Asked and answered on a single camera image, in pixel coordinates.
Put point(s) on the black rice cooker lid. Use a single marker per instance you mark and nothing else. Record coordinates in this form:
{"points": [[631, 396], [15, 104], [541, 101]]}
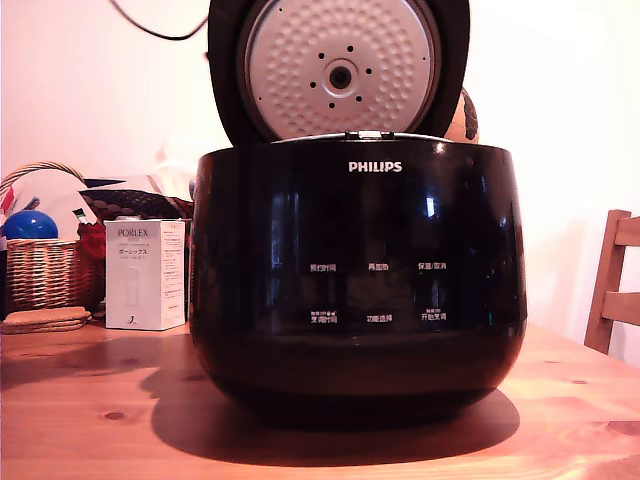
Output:
{"points": [[290, 80]]}

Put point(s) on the black Philips rice cooker body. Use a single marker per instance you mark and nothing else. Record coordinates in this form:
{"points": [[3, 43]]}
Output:
{"points": [[350, 225]]}

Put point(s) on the white plastic bag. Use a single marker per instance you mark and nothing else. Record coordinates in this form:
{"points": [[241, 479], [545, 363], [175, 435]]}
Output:
{"points": [[177, 165]]}

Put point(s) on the white Porlex box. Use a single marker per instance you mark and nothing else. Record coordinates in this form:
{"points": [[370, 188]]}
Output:
{"points": [[142, 280]]}

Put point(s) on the dark patterned bag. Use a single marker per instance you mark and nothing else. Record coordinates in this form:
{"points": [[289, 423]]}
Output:
{"points": [[135, 202]]}

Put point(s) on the cork globe on metal stand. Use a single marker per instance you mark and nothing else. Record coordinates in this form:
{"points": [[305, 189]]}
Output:
{"points": [[467, 117]]}

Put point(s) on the red knitted item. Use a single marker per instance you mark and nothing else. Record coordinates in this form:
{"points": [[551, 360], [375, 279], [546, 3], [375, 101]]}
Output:
{"points": [[90, 242]]}

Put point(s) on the white printed paper bag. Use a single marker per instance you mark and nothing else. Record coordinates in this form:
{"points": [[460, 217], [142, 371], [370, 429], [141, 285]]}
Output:
{"points": [[50, 192]]}

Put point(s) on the wooden chair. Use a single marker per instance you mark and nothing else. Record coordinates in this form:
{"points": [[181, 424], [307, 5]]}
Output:
{"points": [[603, 280]]}

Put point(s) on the cork coaster stack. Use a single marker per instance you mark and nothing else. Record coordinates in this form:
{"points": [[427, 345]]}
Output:
{"points": [[45, 319]]}

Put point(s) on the blue ball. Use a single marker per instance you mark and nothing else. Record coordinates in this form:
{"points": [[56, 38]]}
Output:
{"points": [[30, 225]]}

